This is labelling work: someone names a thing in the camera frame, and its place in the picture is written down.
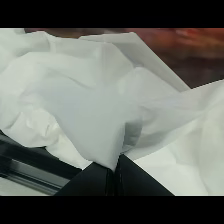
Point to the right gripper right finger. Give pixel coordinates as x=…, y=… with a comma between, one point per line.
x=140, y=181

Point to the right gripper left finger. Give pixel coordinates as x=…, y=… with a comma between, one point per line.
x=93, y=183

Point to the white shirt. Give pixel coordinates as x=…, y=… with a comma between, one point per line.
x=93, y=100

